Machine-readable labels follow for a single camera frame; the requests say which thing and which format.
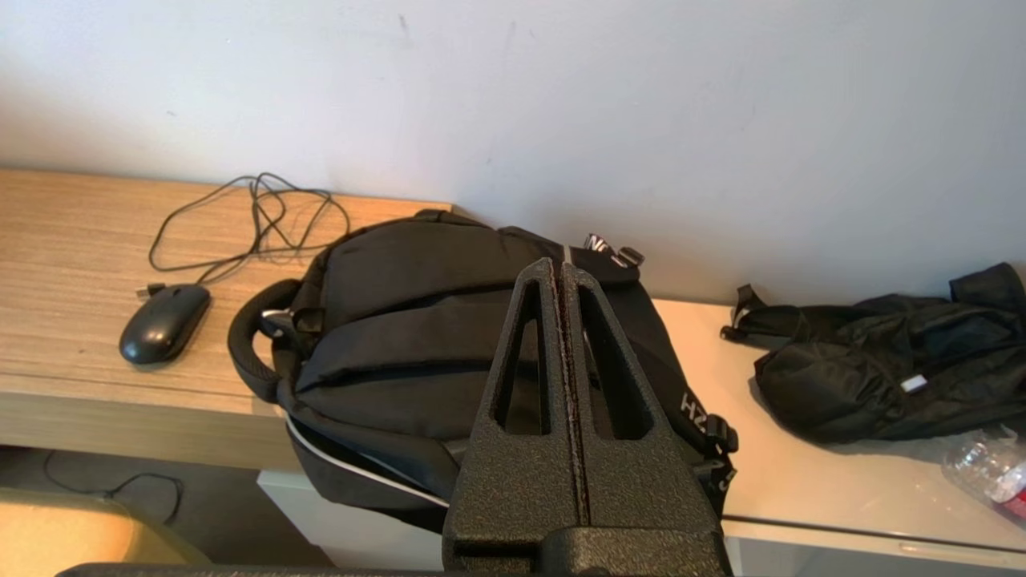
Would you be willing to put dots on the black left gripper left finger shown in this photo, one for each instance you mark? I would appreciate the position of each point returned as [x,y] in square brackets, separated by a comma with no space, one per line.
[513,489]

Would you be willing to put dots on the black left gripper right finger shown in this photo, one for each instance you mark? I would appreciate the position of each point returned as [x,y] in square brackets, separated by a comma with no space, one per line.
[641,489]

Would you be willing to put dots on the black backpack with grey stripes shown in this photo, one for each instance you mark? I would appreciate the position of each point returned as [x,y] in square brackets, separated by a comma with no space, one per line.
[385,344]

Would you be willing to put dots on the crumpled black soft bag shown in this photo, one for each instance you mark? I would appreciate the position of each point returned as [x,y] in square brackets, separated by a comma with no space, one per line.
[866,377]

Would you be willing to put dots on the clear plastic bottle red label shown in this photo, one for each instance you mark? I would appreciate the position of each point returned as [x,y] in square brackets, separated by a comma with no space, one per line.
[994,473]

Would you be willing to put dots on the black computer mouse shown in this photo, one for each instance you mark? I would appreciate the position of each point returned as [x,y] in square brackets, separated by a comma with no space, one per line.
[163,324]

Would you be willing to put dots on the light wooden desk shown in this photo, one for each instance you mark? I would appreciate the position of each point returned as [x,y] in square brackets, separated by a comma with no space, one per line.
[72,240]

